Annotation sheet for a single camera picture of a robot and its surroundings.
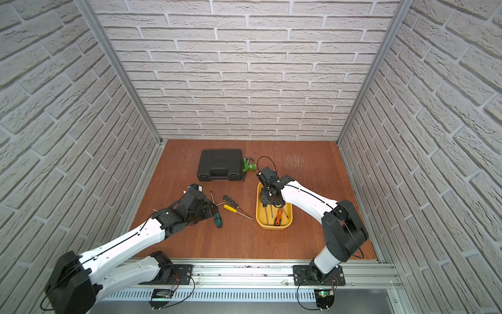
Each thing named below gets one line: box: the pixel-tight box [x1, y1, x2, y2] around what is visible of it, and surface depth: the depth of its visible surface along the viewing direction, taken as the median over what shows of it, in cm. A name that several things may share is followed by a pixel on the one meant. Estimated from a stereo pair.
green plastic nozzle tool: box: [242, 157, 257, 173], surface depth 106 cm
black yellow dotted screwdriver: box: [222, 194, 254, 220], surface depth 94 cm
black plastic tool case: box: [197, 149, 243, 182], surface depth 102 cm
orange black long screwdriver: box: [273, 208, 283, 227], surface depth 89 cm
